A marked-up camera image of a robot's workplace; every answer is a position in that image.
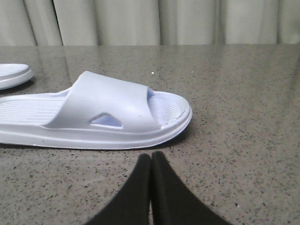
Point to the pale grey curtain backdrop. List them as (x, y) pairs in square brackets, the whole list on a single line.
[(148, 22)]

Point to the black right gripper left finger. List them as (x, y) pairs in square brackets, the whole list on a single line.
[(130, 206)]

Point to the light blue slipper with scuffed toe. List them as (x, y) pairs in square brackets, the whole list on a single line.
[(97, 112)]

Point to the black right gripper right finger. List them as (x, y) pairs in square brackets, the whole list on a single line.
[(172, 202)]

